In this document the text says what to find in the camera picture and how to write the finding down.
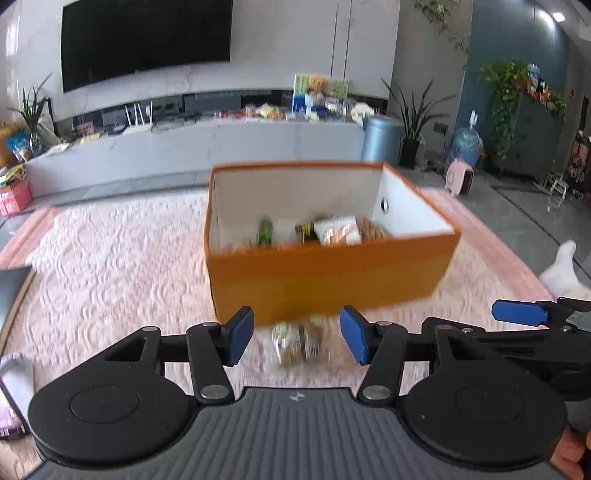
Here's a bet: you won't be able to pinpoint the clear packet of brown snacks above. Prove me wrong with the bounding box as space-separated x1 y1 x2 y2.
270 316 329 367

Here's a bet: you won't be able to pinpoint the white tv console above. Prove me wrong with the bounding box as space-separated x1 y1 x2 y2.
23 90 370 197

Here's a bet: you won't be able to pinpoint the climbing green plant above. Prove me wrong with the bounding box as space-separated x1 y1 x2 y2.
478 59 566 162

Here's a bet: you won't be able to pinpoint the yellow snack bags on console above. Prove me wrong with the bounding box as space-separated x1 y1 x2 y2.
245 102 287 121

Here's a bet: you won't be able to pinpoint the green bottle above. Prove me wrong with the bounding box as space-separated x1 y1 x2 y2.
256 217 275 247

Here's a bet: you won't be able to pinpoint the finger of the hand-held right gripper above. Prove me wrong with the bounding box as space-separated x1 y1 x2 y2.
485 330 591 384
492 298 591 330

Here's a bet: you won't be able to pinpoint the white step stool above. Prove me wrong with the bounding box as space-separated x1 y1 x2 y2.
547 173 571 210

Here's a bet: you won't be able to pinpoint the pink white object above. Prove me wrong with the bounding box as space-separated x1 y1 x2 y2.
0 353 35 439

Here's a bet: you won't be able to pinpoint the person's white-socked foot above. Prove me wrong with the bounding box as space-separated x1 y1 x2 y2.
539 240 591 301

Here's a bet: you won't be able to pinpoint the orange cardboard box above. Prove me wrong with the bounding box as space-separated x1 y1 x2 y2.
203 161 462 326

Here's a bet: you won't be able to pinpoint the clear orange snack packet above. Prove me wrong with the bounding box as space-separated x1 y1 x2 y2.
314 215 386 246

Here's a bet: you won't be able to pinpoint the grey blue round bin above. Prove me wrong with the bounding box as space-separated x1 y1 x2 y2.
361 115 404 166

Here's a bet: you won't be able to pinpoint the teddy bear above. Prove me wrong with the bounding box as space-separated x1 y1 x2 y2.
305 76 328 109

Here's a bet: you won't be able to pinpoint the pink red box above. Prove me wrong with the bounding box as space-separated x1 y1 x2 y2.
0 180 33 217

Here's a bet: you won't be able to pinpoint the pink lace blanket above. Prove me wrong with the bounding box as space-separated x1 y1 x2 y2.
0 185 555 462

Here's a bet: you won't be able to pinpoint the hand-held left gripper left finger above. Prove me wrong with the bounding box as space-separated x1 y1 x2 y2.
104 307 254 404

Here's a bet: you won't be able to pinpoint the hanging vine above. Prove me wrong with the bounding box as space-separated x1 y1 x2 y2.
413 0 472 70

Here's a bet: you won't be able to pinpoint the blue snack bag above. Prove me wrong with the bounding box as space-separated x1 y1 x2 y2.
6 131 33 162

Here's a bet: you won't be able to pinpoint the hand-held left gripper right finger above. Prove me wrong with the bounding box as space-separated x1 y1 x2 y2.
342 305 490 407

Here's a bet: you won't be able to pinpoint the blue water bottle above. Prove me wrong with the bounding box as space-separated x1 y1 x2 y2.
450 111 484 167

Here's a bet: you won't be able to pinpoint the green plant in glass vase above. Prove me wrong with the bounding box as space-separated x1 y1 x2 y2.
7 74 54 158

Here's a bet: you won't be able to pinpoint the pink pet carrier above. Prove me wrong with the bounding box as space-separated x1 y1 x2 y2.
445 158 476 198

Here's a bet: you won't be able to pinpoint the black television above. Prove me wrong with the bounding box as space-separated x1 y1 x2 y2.
61 0 234 93

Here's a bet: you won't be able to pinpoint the potted long-leaf plant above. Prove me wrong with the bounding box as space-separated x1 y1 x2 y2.
382 78 455 168

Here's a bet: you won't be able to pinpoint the person's right hand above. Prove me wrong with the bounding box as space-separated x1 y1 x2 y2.
551 427 591 480

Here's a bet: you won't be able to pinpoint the white router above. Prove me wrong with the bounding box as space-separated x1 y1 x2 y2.
124 102 154 134

